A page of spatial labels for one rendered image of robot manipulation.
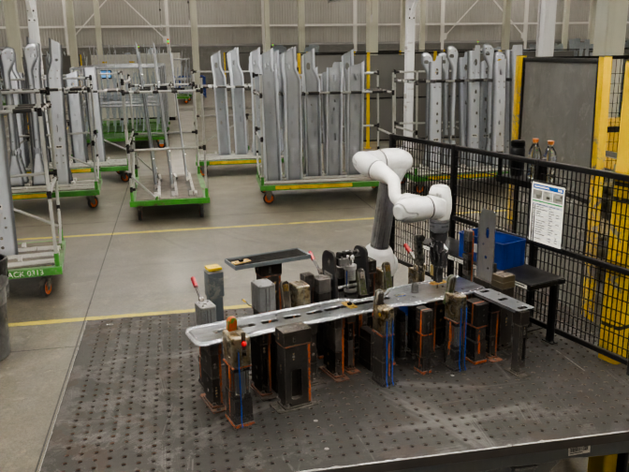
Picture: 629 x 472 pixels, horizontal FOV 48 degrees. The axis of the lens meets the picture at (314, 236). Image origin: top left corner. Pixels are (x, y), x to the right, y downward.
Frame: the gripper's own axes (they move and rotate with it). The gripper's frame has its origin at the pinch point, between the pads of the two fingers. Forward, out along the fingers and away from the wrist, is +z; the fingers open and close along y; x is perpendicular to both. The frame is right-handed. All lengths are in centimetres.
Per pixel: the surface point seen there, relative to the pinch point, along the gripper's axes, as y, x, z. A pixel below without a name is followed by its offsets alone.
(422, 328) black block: 19.2, -22.0, 15.2
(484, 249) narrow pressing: 0.1, 26.5, -7.8
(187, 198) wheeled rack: -606, 67, 79
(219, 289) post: -30, -95, 0
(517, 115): -186, 216, -46
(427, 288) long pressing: -0.9, -5.1, 6.5
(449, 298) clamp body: 19.6, -8.4, 4.0
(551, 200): 13, 54, -30
